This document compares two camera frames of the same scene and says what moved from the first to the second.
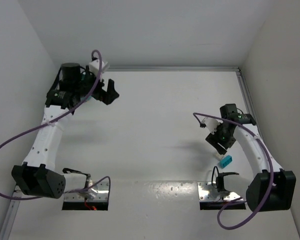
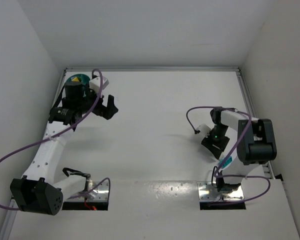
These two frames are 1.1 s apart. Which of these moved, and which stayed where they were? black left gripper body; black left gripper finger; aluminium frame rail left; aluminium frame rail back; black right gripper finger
Moved: black right gripper finger; black left gripper body; black left gripper finger
Stayed: aluminium frame rail back; aluminium frame rail left
